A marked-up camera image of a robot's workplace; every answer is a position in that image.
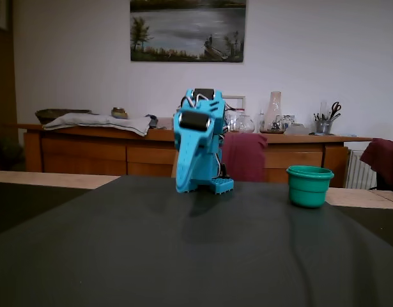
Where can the small ceramic jar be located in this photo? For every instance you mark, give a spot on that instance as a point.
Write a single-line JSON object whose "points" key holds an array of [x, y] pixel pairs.
{"points": [[119, 112]]}

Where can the folded grey cloth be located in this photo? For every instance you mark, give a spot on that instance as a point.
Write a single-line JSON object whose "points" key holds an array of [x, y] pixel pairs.
{"points": [[100, 123]]}

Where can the dark shallow bowl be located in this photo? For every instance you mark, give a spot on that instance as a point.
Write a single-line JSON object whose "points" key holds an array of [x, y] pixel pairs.
{"points": [[52, 114]]}

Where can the round glass vase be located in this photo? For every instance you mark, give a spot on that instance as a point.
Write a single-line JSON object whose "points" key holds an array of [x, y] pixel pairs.
{"points": [[245, 124]]}

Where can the green plastic cup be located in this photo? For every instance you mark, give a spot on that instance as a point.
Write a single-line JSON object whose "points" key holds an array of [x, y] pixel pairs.
{"points": [[308, 188]]}

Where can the white picture frame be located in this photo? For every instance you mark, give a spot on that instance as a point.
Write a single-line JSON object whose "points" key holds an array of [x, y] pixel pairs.
{"points": [[241, 101]]}

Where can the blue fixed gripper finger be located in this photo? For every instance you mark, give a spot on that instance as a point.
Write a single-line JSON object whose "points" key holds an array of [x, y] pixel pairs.
{"points": [[188, 166]]}

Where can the metal pencil holder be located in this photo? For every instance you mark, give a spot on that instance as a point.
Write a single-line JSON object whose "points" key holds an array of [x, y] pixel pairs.
{"points": [[324, 127]]}

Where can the lake landscape painting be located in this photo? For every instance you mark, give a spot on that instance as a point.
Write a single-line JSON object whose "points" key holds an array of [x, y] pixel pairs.
{"points": [[189, 28]]}

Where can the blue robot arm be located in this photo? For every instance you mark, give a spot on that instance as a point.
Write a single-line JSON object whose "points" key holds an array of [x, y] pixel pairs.
{"points": [[222, 187]]}

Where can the tall pink glass vase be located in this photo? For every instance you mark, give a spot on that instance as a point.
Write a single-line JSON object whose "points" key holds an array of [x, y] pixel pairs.
{"points": [[274, 108]]}

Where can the white radiator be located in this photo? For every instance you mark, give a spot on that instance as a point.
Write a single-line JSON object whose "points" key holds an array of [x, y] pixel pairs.
{"points": [[359, 172]]}

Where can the blue gripper body with servo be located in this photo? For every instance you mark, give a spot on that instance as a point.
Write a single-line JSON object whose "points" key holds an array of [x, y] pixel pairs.
{"points": [[193, 123]]}

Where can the dark grey mat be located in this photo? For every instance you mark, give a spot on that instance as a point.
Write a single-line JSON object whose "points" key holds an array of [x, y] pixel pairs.
{"points": [[183, 256]]}

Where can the wooden sideboard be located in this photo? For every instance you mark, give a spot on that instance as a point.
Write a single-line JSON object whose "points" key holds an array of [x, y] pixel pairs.
{"points": [[87, 153]]}

